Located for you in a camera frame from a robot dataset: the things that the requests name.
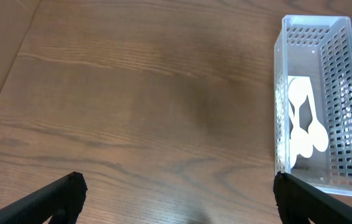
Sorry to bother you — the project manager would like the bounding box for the clear plastic basket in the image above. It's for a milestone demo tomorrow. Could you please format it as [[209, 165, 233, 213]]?
[[274, 15, 352, 197]]

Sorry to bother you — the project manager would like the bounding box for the white label sticker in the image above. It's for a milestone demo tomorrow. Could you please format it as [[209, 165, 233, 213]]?
[[288, 76, 322, 120]]

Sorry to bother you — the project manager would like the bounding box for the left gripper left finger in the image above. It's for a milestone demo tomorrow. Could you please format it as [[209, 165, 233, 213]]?
[[0, 172, 88, 224]]

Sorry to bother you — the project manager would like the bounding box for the white plastic spoon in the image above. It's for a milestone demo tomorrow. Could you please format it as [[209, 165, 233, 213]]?
[[290, 105, 313, 158], [307, 88, 329, 152], [289, 105, 299, 169], [288, 77, 313, 133]]

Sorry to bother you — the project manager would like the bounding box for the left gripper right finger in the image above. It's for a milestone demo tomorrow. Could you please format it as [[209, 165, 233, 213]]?
[[273, 171, 352, 224]]

